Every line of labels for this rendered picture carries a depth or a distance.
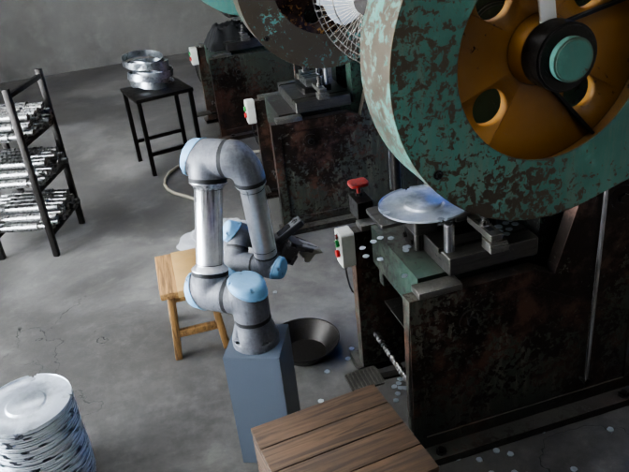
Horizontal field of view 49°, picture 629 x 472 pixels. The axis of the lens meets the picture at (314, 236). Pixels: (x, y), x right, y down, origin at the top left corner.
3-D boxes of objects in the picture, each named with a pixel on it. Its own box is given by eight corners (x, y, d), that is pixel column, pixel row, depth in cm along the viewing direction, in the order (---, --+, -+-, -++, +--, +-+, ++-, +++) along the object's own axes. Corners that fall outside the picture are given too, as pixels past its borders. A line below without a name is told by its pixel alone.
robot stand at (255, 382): (243, 463, 234) (222, 357, 213) (254, 425, 250) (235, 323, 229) (295, 464, 231) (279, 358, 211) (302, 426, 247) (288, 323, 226)
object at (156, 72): (153, 177, 476) (126, 63, 439) (135, 158, 512) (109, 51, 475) (206, 162, 491) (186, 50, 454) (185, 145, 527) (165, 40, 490)
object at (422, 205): (365, 198, 229) (365, 196, 228) (445, 181, 234) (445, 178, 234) (398, 231, 203) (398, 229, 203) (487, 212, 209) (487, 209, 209)
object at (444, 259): (449, 276, 205) (449, 259, 203) (391, 216, 244) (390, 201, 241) (538, 254, 212) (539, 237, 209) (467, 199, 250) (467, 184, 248)
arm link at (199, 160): (223, 319, 210) (219, 140, 198) (181, 312, 216) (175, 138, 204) (241, 307, 221) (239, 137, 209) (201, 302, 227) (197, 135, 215)
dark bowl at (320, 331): (279, 384, 269) (276, 369, 266) (261, 341, 295) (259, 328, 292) (351, 363, 275) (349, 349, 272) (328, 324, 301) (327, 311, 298)
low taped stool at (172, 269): (168, 318, 318) (153, 256, 302) (220, 307, 322) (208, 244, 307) (175, 362, 288) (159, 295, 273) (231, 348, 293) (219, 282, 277)
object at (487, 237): (490, 254, 203) (491, 223, 198) (463, 230, 217) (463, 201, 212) (508, 250, 204) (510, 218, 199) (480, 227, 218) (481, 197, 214)
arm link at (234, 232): (217, 243, 231) (223, 219, 233) (247, 251, 236) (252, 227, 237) (226, 241, 224) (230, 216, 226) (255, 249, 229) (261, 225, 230)
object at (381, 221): (383, 263, 215) (381, 225, 209) (367, 243, 227) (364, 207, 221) (455, 245, 221) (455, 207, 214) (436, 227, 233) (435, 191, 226)
